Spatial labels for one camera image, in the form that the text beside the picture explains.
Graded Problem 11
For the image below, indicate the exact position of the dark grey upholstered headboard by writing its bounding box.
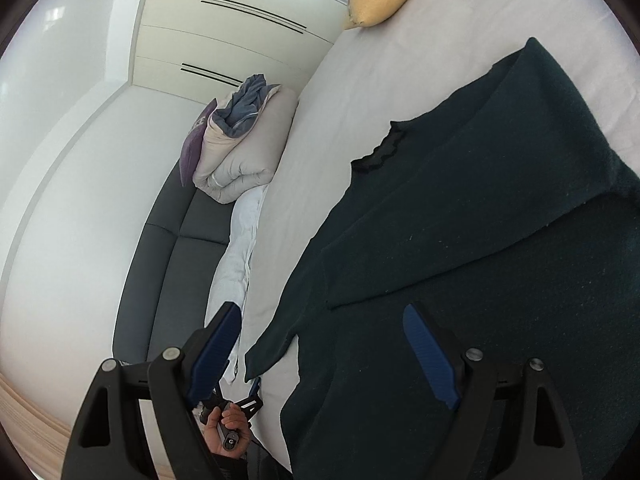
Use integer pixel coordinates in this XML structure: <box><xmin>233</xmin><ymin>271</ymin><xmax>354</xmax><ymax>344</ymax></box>
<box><xmin>112</xmin><ymin>160</ymin><xmax>236</xmax><ymax>366</ymax></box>

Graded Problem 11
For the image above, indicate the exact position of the folded beige duvet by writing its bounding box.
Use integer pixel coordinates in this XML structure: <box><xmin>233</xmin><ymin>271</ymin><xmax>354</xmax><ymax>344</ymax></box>
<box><xmin>192</xmin><ymin>85</ymin><xmax>300</xmax><ymax>205</ymax></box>

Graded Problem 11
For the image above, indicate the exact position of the person's left hand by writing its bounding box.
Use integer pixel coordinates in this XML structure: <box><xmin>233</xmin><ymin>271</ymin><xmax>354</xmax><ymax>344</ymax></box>
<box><xmin>205</xmin><ymin>404</ymin><xmax>252</xmax><ymax>457</ymax></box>

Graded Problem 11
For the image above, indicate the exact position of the black wardrobe handle strip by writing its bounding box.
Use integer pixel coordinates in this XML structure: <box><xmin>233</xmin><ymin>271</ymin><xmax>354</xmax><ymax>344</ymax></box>
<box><xmin>180</xmin><ymin>62</ymin><xmax>244</xmax><ymax>87</ymax></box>
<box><xmin>200</xmin><ymin>0</ymin><xmax>306</xmax><ymax>35</ymax></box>

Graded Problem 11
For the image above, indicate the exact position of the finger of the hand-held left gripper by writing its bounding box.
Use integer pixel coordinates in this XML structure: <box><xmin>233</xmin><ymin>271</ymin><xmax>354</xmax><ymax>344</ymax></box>
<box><xmin>232</xmin><ymin>376</ymin><xmax>265</xmax><ymax>418</ymax></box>

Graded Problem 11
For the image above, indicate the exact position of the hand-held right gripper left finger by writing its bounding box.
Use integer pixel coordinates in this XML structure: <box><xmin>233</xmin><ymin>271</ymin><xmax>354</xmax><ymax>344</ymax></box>
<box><xmin>62</xmin><ymin>301</ymin><xmax>243</xmax><ymax>480</ymax></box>

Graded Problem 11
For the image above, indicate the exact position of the dark green sweater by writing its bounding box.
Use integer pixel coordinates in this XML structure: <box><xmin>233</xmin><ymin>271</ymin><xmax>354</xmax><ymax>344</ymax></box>
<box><xmin>243</xmin><ymin>36</ymin><xmax>640</xmax><ymax>480</ymax></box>

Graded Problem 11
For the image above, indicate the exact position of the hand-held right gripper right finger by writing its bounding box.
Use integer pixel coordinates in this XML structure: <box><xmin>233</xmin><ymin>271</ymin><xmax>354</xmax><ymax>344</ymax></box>
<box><xmin>403</xmin><ymin>302</ymin><xmax>583</xmax><ymax>480</ymax></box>

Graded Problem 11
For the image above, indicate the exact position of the person's left forearm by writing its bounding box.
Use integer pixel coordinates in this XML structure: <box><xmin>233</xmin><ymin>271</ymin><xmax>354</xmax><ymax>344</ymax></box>
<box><xmin>212</xmin><ymin>437</ymin><xmax>293</xmax><ymax>480</ymax></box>

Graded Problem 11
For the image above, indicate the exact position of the cream wardrobe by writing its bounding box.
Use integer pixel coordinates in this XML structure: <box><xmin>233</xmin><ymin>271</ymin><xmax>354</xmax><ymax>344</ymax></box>
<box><xmin>127</xmin><ymin>0</ymin><xmax>361</xmax><ymax>103</ymax></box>

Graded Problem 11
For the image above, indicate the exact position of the blue grey folded cloth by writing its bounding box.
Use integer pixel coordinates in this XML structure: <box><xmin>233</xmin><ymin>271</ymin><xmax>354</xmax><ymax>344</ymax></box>
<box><xmin>220</xmin><ymin>74</ymin><xmax>281</xmax><ymax>138</ymax></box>

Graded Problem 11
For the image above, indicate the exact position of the purple pillow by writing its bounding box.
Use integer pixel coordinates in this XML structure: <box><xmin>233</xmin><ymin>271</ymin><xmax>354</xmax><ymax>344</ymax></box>
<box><xmin>179</xmin><ymin>99</ymin><xmax>218</xmax><ymax>188</ymax></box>

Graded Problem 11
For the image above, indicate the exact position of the crumpled white quilt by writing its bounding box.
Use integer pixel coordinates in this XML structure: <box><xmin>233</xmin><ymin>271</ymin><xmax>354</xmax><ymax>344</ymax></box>
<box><xmin>204</xmin><ymin>182</ymin><xmax>271</xmax><ymax>386</ymax></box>

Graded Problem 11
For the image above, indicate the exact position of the white bed sheet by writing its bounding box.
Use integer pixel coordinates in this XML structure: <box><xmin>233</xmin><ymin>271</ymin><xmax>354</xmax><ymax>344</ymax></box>
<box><xmin>240</xmin><ymin>0</ymin><xmax>640</xmax><ymax>480</ymax></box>

